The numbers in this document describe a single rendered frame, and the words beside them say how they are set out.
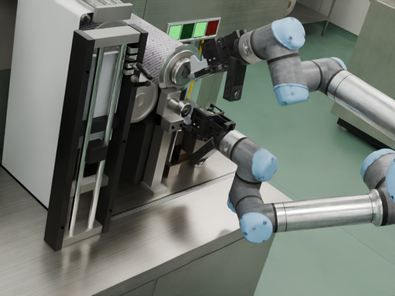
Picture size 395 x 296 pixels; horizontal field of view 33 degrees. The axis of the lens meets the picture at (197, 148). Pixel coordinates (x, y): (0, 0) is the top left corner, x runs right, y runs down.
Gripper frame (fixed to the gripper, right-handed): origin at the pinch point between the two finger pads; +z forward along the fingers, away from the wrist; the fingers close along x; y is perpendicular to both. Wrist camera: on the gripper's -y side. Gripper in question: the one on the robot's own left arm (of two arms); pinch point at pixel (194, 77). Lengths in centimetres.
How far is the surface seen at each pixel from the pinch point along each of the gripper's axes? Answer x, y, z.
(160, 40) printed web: 4.3, 11.9, 4.1
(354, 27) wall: -448, 40, 223
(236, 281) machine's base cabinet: -16, -61, 22
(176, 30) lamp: -28.4, 19.7, 31.0
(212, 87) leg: -76, 2, 68
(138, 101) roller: 14.2, -2.3, 7.9
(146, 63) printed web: 8.3, 7.1, 7.5
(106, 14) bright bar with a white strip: 32.4, 16.1, -11.4
